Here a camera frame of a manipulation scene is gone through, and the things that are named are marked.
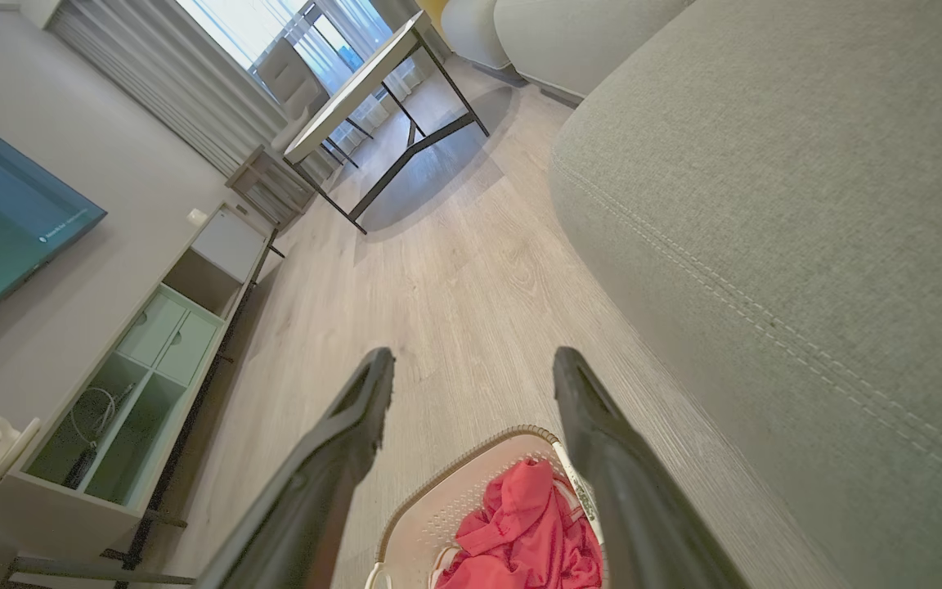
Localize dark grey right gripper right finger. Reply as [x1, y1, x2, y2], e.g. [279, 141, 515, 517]
[553, 346, 751, 589]

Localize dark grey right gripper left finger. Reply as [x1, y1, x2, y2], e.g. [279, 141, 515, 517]
[195, 347, 396, 589]

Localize white perforated laundry basket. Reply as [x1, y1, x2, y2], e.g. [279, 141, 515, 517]
[364, 425, 608, 589]

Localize red garment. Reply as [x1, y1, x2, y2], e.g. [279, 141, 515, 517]
[436, 458, 603, 589]

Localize white tv cabinet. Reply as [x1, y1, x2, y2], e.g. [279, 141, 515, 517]
[0, 203, 285, 573]

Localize grey fabric sofa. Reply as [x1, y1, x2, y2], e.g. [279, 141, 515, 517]
[550, 0, 942, 589]

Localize small wooden shelf rack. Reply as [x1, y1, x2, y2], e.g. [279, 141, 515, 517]
[226, 145, 318, 234]

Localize white table with black legs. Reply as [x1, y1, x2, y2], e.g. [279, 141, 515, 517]
[284, 11, 491, 236]

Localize grey dining chair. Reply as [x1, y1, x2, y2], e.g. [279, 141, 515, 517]
[256, 38, 331, 124]

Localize grey pleated curtain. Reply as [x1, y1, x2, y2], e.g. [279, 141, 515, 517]
[46, 0, 341, 182]

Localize white armchair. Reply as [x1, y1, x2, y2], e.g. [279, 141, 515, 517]
[441, 0, 697, 101]

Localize white cable in cabinet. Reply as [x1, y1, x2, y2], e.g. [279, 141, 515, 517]
[69, 386, 118, 448]

